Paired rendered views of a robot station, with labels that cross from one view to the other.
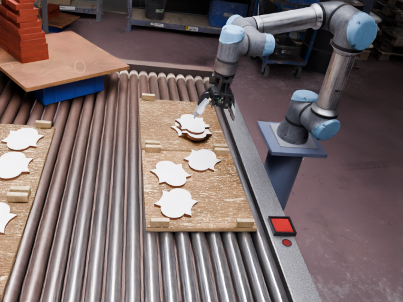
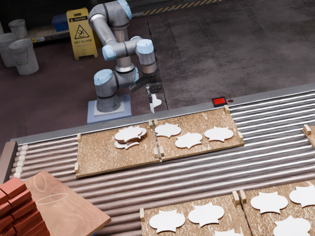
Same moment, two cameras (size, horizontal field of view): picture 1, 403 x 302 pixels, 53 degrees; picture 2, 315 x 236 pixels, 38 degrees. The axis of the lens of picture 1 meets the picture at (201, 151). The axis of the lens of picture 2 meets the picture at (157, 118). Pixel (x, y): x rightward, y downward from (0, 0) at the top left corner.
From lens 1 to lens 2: 2.15 m
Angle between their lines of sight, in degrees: 63
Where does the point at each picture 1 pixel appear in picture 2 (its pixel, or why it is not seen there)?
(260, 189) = (186, 111)
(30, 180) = (219, 200)
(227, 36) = (151, 46)
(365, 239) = not seen: hidden behind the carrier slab
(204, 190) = (199, 127)
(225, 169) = (174, 121)
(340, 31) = (121, 16)
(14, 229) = (270, 190)
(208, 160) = (168, 127)
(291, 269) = (249, 99)
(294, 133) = (116, 99)
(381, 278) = not seen: hidden behind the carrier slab
